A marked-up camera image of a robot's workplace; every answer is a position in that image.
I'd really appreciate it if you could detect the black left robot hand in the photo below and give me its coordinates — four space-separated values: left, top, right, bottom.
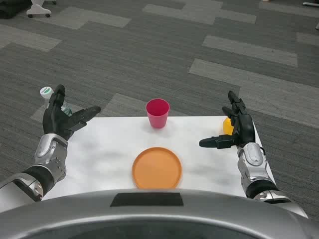
42 84 102 141

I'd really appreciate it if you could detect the pink plastic cup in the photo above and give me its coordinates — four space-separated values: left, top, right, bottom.
146 98 170 129

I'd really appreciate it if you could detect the clear bottle with green-white cap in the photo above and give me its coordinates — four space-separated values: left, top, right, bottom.
39 86 73 118

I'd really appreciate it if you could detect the black floor object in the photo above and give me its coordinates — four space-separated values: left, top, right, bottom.
0 0 28 19

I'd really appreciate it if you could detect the silver robot chest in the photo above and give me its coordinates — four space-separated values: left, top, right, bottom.
0 188 319 239

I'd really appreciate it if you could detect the yellow lemon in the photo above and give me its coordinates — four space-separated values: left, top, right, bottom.
222 117 235 135

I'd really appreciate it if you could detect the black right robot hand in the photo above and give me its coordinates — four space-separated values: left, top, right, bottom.
198 90 256 150

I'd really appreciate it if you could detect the orange round plate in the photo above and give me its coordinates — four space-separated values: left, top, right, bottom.
131 146 183 190

